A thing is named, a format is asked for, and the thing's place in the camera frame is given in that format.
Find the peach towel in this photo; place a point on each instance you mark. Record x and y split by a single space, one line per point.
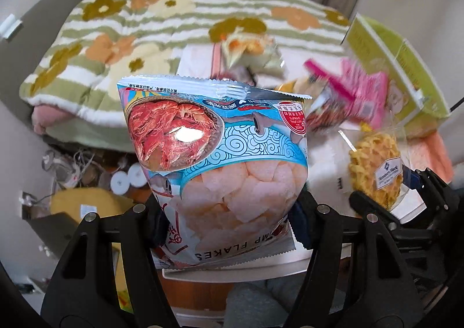
431 155

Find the white bottle caps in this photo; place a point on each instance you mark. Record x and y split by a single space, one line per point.
120 182

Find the red snack packet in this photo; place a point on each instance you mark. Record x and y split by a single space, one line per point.
326 112

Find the grey fleece clothing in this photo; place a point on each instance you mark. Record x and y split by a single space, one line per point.
261 304

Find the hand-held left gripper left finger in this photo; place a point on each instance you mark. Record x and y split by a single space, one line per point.
158 228

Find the white wall clip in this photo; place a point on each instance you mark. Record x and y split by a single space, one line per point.
11 25

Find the green cardboard box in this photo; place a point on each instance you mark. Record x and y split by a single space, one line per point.
406 70

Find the clear bag of yellow crisps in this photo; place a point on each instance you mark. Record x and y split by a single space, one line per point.
377 164

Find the pink snack packet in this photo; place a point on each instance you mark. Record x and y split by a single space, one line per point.
362 95

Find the orange beige cake packet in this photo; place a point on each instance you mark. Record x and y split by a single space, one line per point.
250 50

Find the blue shrimp chips bag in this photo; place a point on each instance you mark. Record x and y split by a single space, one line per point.
217 168

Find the green striped floral blanket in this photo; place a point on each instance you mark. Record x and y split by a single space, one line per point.
145 41

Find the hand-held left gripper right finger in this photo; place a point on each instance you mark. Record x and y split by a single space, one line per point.
303 228

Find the pink cloth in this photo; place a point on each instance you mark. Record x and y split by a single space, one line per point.
49 118

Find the grey flat box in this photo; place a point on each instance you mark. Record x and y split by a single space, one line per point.
50 232

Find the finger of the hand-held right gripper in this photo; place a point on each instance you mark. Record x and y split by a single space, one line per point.
373 210
422 179

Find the white tape roll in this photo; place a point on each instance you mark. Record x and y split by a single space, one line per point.
137 173

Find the yellow snack packet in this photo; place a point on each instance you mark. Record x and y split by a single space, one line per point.
292 87

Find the round table with pink pattern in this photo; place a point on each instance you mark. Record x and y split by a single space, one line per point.
326 164

